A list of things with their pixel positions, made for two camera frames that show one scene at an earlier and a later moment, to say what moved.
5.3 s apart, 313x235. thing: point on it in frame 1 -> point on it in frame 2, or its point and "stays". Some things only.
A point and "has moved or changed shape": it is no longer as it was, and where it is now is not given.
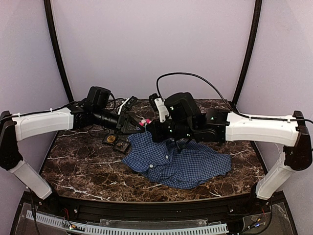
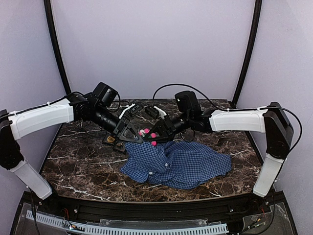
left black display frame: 105,141 stays
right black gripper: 153,129 stays
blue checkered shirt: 189,168 has moved or changed shape
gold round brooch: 111,138 stays
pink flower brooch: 144,122 has moved or changed shape
